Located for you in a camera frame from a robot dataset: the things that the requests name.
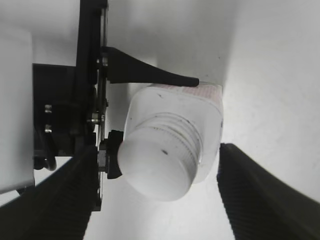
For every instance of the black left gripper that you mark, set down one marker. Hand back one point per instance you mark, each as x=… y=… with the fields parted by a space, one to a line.
x=70 y=101

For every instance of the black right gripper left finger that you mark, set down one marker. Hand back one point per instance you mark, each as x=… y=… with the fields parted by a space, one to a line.
x=60 y=207

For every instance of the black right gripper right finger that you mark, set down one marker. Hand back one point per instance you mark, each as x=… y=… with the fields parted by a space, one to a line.
x=258 y=205

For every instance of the white plastic bottle cap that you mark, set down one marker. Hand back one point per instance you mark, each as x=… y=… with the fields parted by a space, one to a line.
x=159 y=156

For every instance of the white yili yogurt bottle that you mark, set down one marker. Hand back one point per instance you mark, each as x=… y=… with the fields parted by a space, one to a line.
x=194 y=115

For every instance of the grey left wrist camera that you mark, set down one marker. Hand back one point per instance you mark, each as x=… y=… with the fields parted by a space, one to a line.
x=16 y=109

